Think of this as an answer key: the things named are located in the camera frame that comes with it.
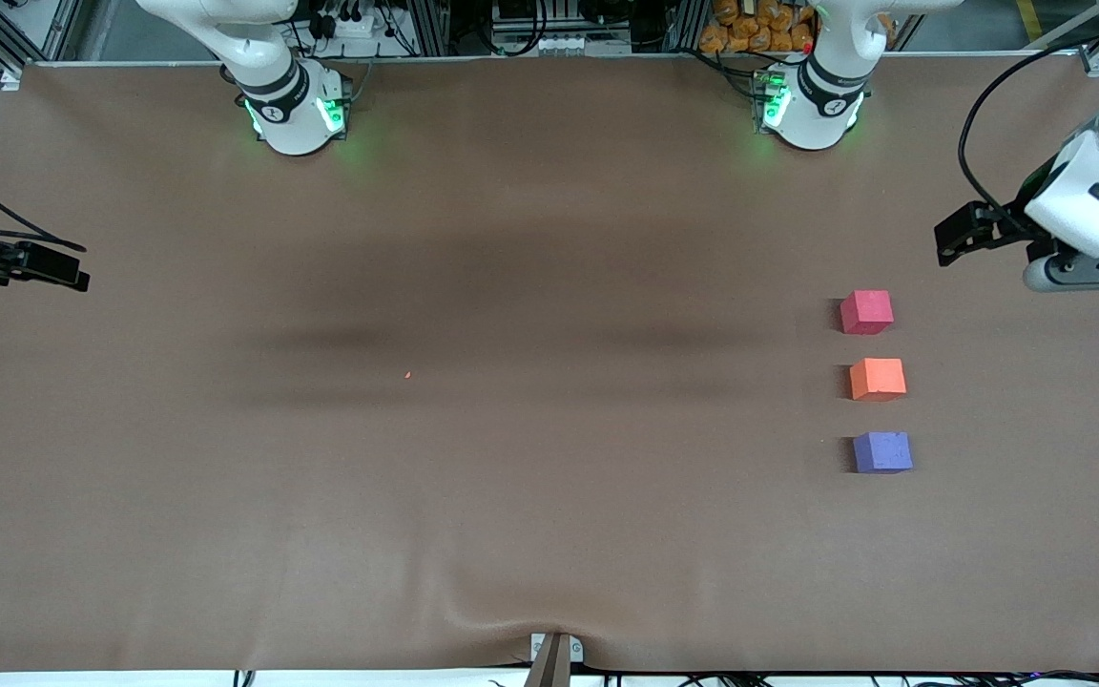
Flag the bag of orange items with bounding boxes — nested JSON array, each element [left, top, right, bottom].
[[699, 0, 816, 54]]

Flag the orange foam block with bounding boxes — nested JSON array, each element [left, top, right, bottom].
[[848, 358, 907, 402]]

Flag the metal mat clamp bracket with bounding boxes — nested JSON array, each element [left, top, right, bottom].
[[530, 632, 585, 687]]

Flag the purple foam block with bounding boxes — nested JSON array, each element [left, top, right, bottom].
[[852, 431, 914, 475]]

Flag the white power strip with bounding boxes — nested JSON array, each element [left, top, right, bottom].
[[319, 11, 379, 39]]

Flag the aluminium frame post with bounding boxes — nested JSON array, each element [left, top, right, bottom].
[[413, 0, 450, 56], [678, 0, 709, 53]]

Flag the white terminal strip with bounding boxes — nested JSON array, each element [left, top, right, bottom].
[[504, 34, 598, 54]]

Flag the aluminium diagonal frame strut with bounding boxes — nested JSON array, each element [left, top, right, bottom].
[[0, 0, 83, 73]]

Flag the red foam block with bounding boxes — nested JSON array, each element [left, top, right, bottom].
[[840, 290, 894, 336]]

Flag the grey base connector box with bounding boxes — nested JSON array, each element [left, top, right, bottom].
[[319, 74, 353, 135], [752, 69, 791, 135]]

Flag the brown table mat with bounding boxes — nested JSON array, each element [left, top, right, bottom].
[[0, 52, 1099, 675]]

